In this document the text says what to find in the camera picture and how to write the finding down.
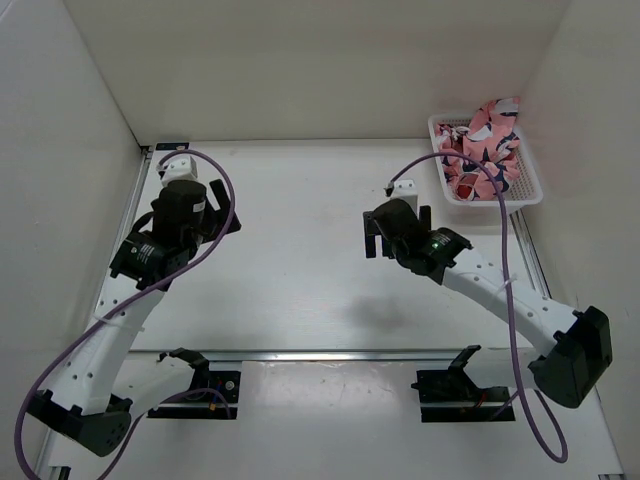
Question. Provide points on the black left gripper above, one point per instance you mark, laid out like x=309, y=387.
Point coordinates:
x=220, y=195

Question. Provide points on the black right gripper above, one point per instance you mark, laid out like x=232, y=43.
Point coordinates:
x=371, y=231

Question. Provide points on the pink shark print shorts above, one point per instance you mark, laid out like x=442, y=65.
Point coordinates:
x=488, y=143

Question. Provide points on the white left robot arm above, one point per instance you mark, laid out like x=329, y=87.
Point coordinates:
x=90, y=401

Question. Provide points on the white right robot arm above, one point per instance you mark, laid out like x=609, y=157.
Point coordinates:
x=572, y=348

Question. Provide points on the white plastic basket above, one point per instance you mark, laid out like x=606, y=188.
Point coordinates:
x=524, y=191

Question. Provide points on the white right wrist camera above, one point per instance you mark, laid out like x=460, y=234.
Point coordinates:
x=406, y=190

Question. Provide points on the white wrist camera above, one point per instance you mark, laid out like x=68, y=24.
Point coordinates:
x=178, y=168
x=406, y=190

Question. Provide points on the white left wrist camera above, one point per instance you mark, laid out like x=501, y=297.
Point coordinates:
x=178, y=168

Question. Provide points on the aluminium right side rail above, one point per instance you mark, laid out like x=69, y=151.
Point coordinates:
x=528, y=251

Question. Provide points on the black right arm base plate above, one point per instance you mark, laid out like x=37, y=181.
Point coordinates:
x=447, y=396

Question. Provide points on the aluminium front rail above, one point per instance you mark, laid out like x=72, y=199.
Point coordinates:
x=416, y=355

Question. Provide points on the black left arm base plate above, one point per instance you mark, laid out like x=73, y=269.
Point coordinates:
x=216, y=397

